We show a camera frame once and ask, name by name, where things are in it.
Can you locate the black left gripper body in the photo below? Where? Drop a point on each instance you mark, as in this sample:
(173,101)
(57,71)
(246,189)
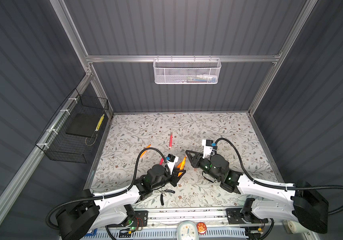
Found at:
(165,179)

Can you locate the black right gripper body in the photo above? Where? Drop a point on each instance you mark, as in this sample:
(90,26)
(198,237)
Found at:
(205,165)

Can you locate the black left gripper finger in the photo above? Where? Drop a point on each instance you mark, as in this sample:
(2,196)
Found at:
(178,173)
(174,179)

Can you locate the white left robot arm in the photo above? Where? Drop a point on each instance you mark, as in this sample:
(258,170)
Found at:
(77,218)

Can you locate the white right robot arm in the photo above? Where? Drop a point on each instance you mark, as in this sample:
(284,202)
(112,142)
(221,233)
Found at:
(266,200)

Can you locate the lone orange marker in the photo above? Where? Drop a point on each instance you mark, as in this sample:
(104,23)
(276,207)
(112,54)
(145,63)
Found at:
(144,151)

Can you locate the white analog clock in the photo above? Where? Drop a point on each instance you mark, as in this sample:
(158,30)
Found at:
(187,230)

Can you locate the yellow marker in basket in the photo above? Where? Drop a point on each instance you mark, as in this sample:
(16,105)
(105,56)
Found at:
(100,121)

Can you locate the black flat pad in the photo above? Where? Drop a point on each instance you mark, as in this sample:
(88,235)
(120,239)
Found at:
(83,125)

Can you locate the white tape roll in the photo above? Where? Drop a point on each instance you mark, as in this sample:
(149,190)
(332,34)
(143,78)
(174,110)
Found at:
(296,227)

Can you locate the black handled pliers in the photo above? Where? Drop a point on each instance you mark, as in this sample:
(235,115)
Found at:
(163,194)

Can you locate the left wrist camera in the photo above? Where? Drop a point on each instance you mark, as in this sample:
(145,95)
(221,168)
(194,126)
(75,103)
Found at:
(170,162)

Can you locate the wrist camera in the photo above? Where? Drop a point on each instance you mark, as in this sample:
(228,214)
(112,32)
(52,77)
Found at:
(170,162)
(210,148)

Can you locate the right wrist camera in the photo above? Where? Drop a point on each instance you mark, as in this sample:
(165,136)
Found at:
(210,148)

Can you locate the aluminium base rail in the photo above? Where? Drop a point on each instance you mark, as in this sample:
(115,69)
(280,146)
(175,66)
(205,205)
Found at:
(211,216)

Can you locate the black wire wall basket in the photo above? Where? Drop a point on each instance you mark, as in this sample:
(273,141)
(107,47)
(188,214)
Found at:
(59,146)

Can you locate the white wire mesh basket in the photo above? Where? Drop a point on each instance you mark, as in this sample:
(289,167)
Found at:
(190,71)

